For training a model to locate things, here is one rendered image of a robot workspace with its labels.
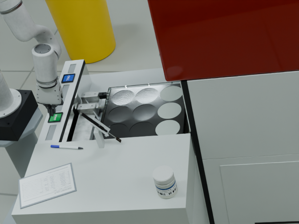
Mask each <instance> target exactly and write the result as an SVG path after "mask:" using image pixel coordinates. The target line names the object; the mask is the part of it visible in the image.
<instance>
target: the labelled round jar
mask: <svg viewBox="0 0 299 224"><path fill-rule="evenodd" d="M153 179H154V183H155V187H156V190H157V193H158V195H159V196H160V197H161V198H164V199H169V198H171V197H173V196H175V195H176V193H177V191H178V188H177V184H176V180H175V177H174V172H173V170H172V168H171V167H169V166H166V165H163V166H159V167H157V168H156V169H155V170H154V171H153Z"/></svg>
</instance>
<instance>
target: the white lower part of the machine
mask: <svg viewBox="0 0 299 224"><path fill-rule="evenodd" d="M196 163H197V167H198V173H199V178H200V182H201V187H202V193H203V197H204V201H205V206H206V212H207V216H208V221H209V224H299V154H286V155H270V156H248V157H233V158H217V159H202V160H196Z"/></svg>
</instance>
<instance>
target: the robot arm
mask: <svg viewBox="0 0 299 224"><path fill-rule="evenodd" d="M0 14H1V16H2V17H3V19H4V21H5V22H6V24H7V25H8V27H9V28H10V30H11V31H12V33H13V35H14V36H15V37H16V38H17V39H18V40H19V41H21V42H26V41H29V40H31V39H32V38H35V39H36V40H37V42H38V43H39V44H37V45H36V46H34V47H33V48H32V58H33V64H34V70H35V75H36V99H37V103H39V104H43V105H44V106H45V107H46V108H47V110H48V113H49V116H54V114H55V113H56V108H55V107H57V106H58V105H63V103H64V102H63V100H62V98H63V92H62V88H61V84H60V82H59V80H58V79H59V76H57V62H58V60H59V58H60V56H61V52H62V50H61V46H60V44H59V42H58V40H57V38H56V37H55V35H54V34H53V32H52V31H51V30H50V29H49V28H48V27H46V26H43V25H39V24H36V23H34V21H33V19H32V18H31V16H30V14H29V12H28V11H27V9H26V7H25V5H24V3H23V1H22V0H0ZM21 102H22V96H21V94H20V93H19V92H18V91H17V90H15V89H11V88H9V87H8V85H7V82H6V80H5V78H4V76H3V74H2V72H1V70H0V118H4V117H7V116H9V115H11V114H12V113H14V112H15V111H16V110H17V109H18V108H19V106H20V105H21Z"/></svg>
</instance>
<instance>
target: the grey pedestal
mask: <svg viewBox="0 0 299 224"><path fill-rule="evenodd" d="M42 118H43V114H42V112H41V111H40V109H39V108H38V107H37V109H36V111H35V112H34V114H33V116H32V117H31V120H30V121H29V123H28V125H27V126H26V128H25V130H24V131H23V133H22V135H21V137H20V138H19V140H18V141H7V140H0V147H3V148H5V149H6V151H7V153H8V155H9V157H10V158H11V160H12V162H13V164H14V166H15V168H16V170H17V171H18V173H19V175H20V177H21V178H24V176H25V174H26V171H27V168H28V165H29V162H30V160H31V157H32V154H33V151H34V148H35V145H36V144H37V142H38V138H37V136H36V134H35V130H36V128H37V126H38V125H39V123H40V121H41V119H42ZM17 197H18V195H17ZM17 197H16V199H15V201H14V203H13V204H12V206H11V208H10V210H9V212H8V214H7V216H6V218H5V219H4V221H3V223H2V224H16V222H15V221H14V219H13V217H12V215H11V214H12V211H13V208H14V205H15V203H16V200H17Z"/></svg>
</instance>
